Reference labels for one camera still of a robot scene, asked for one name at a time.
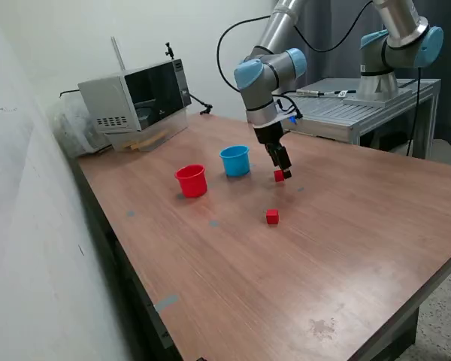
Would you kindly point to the blue plastic cup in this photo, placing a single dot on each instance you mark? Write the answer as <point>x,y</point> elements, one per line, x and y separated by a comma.
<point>236,163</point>

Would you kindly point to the dark grey curtain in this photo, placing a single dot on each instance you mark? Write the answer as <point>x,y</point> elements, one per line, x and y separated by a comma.
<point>334,69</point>

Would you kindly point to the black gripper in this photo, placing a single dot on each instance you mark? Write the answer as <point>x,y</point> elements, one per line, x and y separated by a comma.
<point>268,133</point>

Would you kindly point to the small red cube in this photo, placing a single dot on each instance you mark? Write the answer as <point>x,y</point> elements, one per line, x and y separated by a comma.
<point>272,217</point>
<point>278,177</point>

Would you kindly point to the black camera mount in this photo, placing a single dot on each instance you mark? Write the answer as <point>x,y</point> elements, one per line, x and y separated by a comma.
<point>169,50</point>

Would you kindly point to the long tape strip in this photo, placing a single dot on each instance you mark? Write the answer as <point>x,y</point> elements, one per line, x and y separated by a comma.
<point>165,302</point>

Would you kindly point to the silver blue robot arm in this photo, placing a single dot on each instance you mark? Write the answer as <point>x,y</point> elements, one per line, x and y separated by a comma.
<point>259,90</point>

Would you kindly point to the crumpled clear plastic bag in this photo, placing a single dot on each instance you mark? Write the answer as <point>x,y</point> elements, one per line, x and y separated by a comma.
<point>71,131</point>

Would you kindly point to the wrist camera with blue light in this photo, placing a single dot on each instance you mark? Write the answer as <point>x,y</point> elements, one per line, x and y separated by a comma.
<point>292,119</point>

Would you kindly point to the wooden stick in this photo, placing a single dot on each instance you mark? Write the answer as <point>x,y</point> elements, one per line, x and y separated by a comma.
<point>146,141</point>

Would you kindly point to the red plastic cup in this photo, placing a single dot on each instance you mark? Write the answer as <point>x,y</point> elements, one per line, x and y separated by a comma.
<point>191,184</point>

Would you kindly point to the silver microwave oven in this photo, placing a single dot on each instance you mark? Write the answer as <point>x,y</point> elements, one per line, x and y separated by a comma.
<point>105,97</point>

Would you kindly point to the thin white rod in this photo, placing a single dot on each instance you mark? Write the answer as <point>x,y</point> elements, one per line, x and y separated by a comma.
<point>118,54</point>

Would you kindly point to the metal robot mounting table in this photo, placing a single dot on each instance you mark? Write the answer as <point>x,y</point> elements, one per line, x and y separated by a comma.
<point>323,113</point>

